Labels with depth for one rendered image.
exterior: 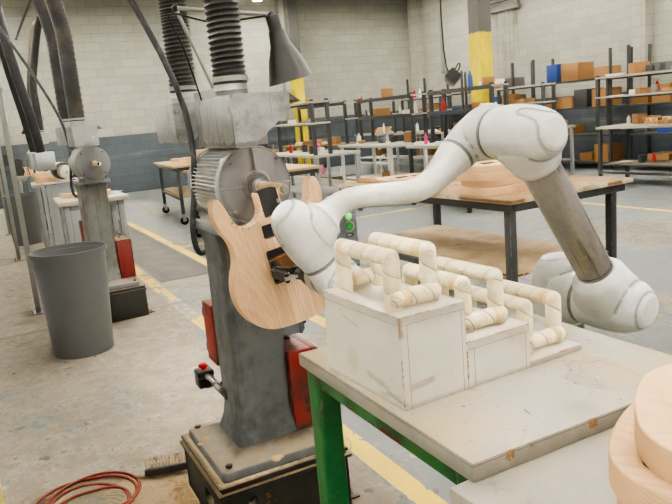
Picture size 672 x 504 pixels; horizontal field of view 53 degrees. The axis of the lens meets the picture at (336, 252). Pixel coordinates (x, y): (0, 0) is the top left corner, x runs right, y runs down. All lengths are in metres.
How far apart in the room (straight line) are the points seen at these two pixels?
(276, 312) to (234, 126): 0.53
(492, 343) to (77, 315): 3.78
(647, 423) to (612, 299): 1.05
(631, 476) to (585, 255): 1.06
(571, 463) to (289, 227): 0.77
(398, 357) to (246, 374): 1.35
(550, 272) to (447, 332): 0.94
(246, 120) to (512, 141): 0.71
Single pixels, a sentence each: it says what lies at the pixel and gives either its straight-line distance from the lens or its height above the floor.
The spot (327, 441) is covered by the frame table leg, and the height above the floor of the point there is 0.73.
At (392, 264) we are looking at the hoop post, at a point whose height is 1.19.
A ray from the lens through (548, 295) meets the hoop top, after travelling 1.48.
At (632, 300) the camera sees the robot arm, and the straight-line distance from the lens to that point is 2.00.
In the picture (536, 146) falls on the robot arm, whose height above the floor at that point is 1.34.
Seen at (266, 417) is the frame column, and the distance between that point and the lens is 2.57.
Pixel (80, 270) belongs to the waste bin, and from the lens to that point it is 4.74.
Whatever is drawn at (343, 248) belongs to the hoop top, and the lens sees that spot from 1.30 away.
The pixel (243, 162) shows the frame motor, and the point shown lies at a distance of 2.19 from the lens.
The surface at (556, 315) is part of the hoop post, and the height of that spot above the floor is 1.00.
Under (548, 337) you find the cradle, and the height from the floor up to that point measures 0.97.
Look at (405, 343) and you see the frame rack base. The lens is 1.19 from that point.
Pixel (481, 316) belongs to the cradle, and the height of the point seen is 1.05.
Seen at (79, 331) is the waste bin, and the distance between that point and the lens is 4.85.
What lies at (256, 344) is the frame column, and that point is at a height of 0.67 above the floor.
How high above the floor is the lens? 1.45
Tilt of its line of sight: 11 degrees down
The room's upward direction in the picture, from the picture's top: 5 degrees counter-clockwise
